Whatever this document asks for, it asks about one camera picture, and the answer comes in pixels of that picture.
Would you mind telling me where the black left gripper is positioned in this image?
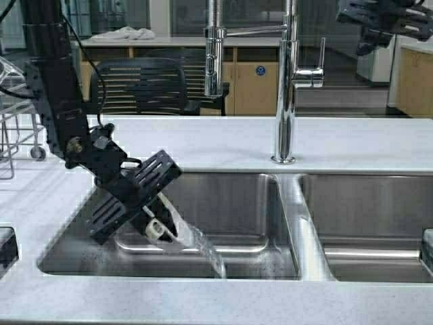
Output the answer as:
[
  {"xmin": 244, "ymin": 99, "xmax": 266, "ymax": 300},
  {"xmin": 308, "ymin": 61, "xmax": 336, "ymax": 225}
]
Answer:
[{"xmin": 66, "ymin": 123, "xmax": 182, "ymax": 244}]

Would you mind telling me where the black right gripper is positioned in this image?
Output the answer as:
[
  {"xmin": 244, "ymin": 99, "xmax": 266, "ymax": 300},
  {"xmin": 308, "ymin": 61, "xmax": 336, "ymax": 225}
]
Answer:
[{"xmin": 336, "ymin": 0, "xmax": 432, "ymax": 56}]

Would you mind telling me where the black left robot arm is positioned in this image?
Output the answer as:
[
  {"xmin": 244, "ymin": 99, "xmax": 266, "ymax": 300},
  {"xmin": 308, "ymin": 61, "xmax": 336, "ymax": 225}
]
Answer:
[{"xmin": 20, "ymin": 1, "xmax": 181, "ymax": 244}]

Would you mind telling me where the left stainless sink basin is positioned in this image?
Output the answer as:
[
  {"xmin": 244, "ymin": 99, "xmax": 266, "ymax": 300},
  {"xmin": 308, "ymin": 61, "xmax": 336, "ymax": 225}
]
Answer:
[{"xmin": 38, "ymin": 173, "xmax": 298, "ymax": 280}]

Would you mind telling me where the stainless sink basin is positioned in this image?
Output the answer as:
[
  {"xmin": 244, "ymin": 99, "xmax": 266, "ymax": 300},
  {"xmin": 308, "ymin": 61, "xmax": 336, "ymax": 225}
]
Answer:
[
  {"xmin": 299, "ymin": 175, "xmax": 432, "ymax": 284},
  {"xmin": 38, "ymin": 173, "xmax": 298, "ymax": 280}
]

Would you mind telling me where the wooden background cabinet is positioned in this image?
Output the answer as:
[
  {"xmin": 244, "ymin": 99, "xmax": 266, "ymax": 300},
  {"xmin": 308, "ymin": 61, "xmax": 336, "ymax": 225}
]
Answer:
[{"xmin": 83, "ymin": 37, "xmax": 279, "ymax": 116}]

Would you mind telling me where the black slatted chair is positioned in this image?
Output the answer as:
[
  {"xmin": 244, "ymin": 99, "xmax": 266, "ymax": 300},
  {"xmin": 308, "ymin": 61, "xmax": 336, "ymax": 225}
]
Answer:
[{"xmin": 87, "ymin": 56, "xmax": 229, "ymax": 116}]

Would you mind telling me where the chrome kitchen faucet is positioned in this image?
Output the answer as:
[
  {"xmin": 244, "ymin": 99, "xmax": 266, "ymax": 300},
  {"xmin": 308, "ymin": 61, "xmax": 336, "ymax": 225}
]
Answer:
[{"xmin": 204, "ymin": 1, "xmax": 325, "ymax": 165}]

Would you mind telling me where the right stainless sink basin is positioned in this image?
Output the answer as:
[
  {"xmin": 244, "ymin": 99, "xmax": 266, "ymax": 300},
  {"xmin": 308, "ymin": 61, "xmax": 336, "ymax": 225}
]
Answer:
[{"xmin": 299, "ymin": 175, "xmax": 432, "ymax": 284}]

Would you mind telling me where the white cloth on counter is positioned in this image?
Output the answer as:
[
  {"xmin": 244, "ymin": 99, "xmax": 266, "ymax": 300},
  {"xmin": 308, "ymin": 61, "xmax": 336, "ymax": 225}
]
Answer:
[{"xmin": 89, "ymin": 26, "xmax": 156, "ymax": 42}]

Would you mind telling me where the wire dish rack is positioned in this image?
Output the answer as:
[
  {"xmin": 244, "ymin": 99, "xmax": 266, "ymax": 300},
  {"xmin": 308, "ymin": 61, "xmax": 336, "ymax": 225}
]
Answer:
[{"xmin": 1, "ymin": 58, "xmax": 47, "ymax": 181}]

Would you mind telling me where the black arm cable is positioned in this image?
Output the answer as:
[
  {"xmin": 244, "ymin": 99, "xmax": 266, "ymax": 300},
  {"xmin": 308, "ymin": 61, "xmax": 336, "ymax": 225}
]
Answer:
[{"xmin": 0, "ymin": 0, "xmax": 112, "ymax": 129}]

